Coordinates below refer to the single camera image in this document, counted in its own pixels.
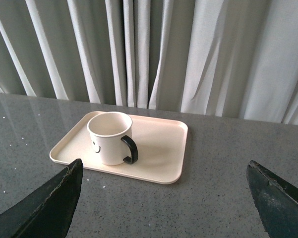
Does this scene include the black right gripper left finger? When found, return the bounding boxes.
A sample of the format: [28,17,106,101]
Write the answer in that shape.
[0,159,83,238]

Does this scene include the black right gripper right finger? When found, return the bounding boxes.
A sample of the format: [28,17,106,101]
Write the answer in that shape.
[246,160,298,238]

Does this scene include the white mug black handle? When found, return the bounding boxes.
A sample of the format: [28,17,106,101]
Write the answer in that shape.
[87,112,139,166]

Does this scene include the cream rectangular tray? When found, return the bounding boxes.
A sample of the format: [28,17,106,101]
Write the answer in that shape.
[50,111,188,184]

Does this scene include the white pleated curtain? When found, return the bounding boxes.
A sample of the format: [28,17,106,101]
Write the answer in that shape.
[0,0,298,125]

